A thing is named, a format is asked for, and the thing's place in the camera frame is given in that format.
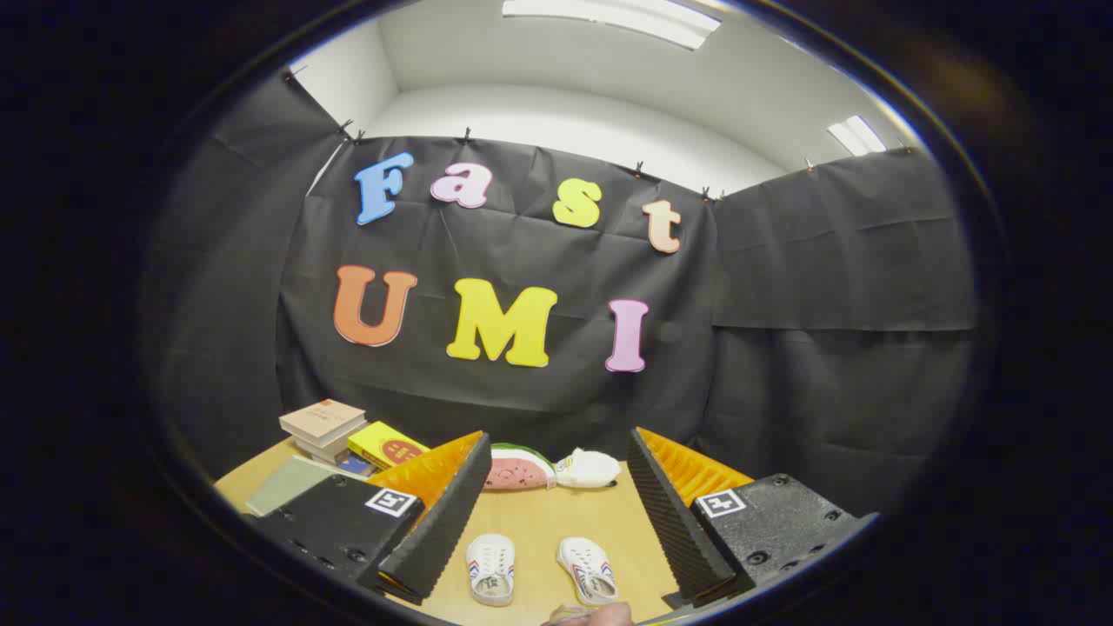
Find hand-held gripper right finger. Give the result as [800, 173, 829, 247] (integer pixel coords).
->
[626, 426, 879, 609]

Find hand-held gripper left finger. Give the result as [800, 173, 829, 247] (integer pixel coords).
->
[246, 430, 493, 607]

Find white perforated shoe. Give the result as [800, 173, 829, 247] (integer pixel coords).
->
[466, 534, 516, 607]
[556, 536, 619, 607]

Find pale green storage box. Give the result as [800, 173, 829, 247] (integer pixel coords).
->
[246, 456, 370, 518]

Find yellow book with red circle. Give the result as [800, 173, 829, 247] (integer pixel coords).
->
[347, 421, 431, 471]

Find watermelon slice plush toy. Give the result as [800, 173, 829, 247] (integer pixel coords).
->
[483, 443, 557, 492]

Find white plush toy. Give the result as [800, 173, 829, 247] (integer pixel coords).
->
[554, 448, 622, 489]

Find grey book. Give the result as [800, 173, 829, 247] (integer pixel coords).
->
[293, 428, 366, 466]

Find black backdrop cloth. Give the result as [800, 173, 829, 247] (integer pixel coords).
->
[143, 70, 979, 523]

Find small ceiling light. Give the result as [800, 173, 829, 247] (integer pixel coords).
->
[826, 115, 888, 157]

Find long ceiling light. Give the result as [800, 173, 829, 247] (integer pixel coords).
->
[502, 0, 723, 50]

